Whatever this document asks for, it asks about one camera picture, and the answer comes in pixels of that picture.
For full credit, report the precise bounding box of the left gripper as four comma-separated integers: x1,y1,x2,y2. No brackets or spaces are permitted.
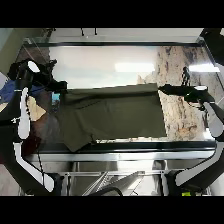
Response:
47,79,69,94

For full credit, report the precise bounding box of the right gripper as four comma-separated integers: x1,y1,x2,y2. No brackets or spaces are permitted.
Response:
157,83,188,98

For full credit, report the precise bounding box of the olive green shirt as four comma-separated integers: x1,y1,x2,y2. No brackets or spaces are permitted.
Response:
58,82,168,153

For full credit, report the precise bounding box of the beige garment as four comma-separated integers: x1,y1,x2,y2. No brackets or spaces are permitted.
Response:
25,95,48,123

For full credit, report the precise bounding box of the blue garment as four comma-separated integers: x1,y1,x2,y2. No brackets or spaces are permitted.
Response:
0,79,46,105

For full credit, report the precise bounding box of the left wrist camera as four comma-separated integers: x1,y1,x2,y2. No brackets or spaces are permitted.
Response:
45,58,58,73

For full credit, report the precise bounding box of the silver frame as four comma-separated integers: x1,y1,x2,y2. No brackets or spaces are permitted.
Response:
20,149,218,197

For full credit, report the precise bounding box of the black cable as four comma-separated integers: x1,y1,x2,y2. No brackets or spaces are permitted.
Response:
93,186,124,197

